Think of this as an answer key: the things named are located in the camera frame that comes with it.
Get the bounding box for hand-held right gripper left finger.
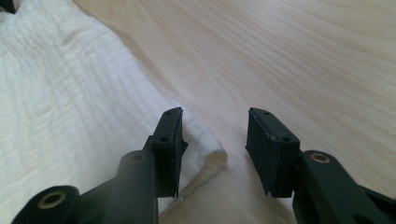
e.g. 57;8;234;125
143;106;190;199

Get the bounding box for cream muslin cloth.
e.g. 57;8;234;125
0;0;230;224

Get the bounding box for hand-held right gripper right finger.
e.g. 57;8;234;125
246;106;302;199

